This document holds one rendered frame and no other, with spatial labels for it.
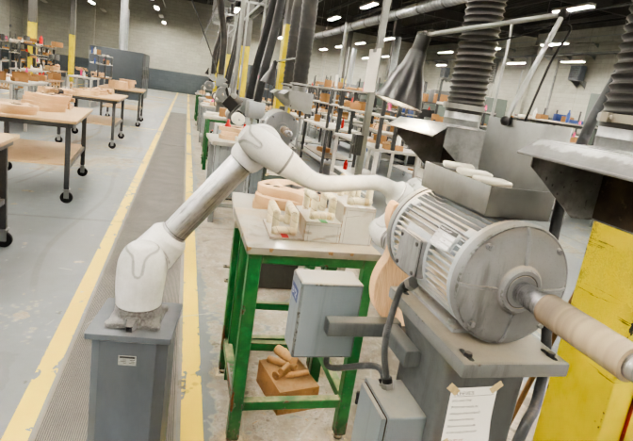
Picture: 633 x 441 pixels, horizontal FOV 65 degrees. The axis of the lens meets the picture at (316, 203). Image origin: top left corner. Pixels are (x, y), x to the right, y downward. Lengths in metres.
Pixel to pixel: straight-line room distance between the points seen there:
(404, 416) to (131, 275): 1.01
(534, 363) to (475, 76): 0.72
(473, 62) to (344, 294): 0.68
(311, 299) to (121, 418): 0.97
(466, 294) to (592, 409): 1.27
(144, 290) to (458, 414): 1.08
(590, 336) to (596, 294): 1.25
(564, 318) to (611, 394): 1.23
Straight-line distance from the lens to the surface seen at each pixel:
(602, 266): 2.11
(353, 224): 2.17
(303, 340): 1.26
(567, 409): 2.30
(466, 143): 1.33
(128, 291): 1.78
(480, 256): 0.99
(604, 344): 0.87
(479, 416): 1.20
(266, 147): 1.67
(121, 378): 1.88
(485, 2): 1.41
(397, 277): 1.52
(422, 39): 1.41
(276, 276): 3.94
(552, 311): 0.94
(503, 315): 1.05
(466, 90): 1.38
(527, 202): 1.06
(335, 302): 1.23
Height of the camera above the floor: 1.57
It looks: 13 degrees down
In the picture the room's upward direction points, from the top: 9 degrees clockwise
